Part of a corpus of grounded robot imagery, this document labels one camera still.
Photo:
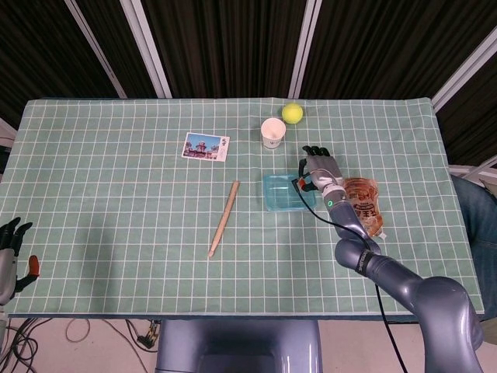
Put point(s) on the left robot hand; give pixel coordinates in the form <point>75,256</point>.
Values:
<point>7,268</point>

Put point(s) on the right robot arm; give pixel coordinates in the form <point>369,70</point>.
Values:
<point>427,295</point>

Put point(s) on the building photo postcard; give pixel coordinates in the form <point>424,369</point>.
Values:
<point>204,147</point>

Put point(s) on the double white frame post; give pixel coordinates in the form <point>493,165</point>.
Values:
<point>147,50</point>

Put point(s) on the thin white frame post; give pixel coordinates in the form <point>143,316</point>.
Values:
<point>97,54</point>

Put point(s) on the wooden drumstick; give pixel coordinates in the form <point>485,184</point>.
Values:
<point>224,217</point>

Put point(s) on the blue jeans leg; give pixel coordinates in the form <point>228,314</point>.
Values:
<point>481,210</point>

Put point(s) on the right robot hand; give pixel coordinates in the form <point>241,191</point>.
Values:
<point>325,171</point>

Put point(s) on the black pleated curtain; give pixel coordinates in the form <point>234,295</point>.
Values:
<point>233,39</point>

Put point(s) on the green checked tablecloth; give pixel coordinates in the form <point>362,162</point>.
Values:
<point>116,213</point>

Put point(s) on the white paper cup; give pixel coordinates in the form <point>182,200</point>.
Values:
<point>273,134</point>

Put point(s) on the black power plug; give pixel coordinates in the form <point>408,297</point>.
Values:
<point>149,336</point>

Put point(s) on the blue plastic container lid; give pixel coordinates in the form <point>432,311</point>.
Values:
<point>283,194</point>

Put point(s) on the grey-blue robot torso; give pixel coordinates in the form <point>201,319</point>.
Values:
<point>233,342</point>

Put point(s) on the yellow tennis ball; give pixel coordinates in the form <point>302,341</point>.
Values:
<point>292,113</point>

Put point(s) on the brown snack packet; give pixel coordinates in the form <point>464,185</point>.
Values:
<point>369,194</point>

